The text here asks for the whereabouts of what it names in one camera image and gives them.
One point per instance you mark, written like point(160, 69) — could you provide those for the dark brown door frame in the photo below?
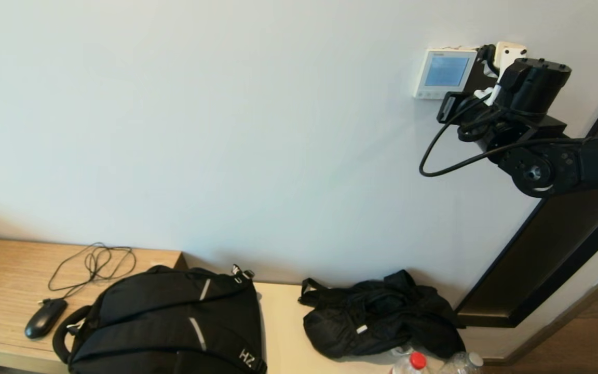
point(553, 259)

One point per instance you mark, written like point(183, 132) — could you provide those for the red cap water bottle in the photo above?
point(417, 361)

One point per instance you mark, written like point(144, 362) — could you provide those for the black wall switch panel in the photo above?
point(481, 78)

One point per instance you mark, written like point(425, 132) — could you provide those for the brown wooden baseboard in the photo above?
point(569, 311)

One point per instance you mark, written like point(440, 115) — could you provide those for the white wall thermostat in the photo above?
point(447, 70)

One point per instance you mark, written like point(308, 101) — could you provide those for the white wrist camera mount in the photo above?
point(512, 52)

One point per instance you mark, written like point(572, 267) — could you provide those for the black computer mouse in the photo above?
point(44, 319)

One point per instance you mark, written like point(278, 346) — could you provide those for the black backpack with HZ print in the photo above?
point(164, 311)

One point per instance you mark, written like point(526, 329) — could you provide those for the white cap plastic bottle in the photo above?
point(465, 363)

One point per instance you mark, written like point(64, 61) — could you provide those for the crumpled black nylon bag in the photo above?
point(377, 317)

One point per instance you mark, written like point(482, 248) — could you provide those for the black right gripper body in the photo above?
point(448, 108)

